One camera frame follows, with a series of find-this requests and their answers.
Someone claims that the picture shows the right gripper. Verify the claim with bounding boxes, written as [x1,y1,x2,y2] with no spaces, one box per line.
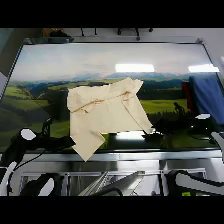
[151,118,183,136]

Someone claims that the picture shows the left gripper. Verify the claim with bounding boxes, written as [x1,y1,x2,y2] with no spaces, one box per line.
[47,134,77,152]

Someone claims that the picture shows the cream T-shirt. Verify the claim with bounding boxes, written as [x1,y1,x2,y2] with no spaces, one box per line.
[66,77,154,163]

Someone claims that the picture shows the red garment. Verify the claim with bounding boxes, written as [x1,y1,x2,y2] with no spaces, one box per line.
[181,81,195,115]

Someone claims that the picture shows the blue garment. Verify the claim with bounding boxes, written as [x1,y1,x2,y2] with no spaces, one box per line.
[188,74,224,126]

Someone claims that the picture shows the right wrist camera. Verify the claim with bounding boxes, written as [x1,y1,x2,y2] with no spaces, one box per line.
[172,101,187,122]

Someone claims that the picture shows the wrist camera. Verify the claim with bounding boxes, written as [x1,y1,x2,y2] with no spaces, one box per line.
[41,116,55,137]
[172,101,187,122]

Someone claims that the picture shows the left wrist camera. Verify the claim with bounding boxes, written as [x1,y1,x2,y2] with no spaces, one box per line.
[41,116,55,137]

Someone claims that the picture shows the black cable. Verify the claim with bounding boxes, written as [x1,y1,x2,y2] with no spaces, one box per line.
[6,149,48,195]

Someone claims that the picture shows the silver frame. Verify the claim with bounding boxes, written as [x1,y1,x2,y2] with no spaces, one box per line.
[0,35,224,197]

